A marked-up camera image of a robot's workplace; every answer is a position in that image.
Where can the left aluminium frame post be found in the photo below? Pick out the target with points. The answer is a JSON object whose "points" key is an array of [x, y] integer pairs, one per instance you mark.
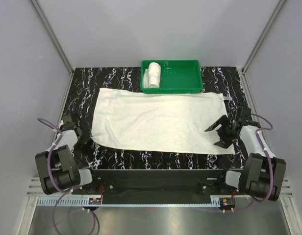
{"points": [[48, 28]]}

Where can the right aluminium frame post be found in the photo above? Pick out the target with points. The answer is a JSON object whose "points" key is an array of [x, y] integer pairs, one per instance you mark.
{"points": [[276, 11]]}

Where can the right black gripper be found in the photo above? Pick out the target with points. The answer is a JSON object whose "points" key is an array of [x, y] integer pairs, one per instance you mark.
{"points": [[227, 131]]}

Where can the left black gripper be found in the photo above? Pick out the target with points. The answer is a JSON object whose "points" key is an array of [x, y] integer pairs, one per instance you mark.
{"points": [[80, 133]]}

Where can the aluminium frame post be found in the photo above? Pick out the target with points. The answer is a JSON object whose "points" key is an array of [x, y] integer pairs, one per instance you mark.
{"points": [[48, 28], [276, 11]]}

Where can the white towel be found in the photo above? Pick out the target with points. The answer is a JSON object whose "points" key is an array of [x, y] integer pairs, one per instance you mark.
{"points": [[158, 122], [152, 76]]}

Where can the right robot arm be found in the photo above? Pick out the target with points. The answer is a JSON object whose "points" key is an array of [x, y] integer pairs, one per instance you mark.
{"points": [[263, 173]]}

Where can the black marble pattern mat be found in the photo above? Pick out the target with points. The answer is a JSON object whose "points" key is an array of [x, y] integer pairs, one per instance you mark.
{"points": [[81, 99]]}

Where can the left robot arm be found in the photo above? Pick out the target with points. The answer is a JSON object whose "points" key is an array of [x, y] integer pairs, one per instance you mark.
{"points": [[56, 166]]}

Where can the green plastic tray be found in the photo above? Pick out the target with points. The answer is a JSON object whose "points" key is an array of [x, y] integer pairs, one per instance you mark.
{"points": [[176, 77]]}

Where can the white slotted cable duct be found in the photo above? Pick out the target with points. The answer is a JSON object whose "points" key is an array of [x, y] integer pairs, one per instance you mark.
{"points": [[70, 201]]}

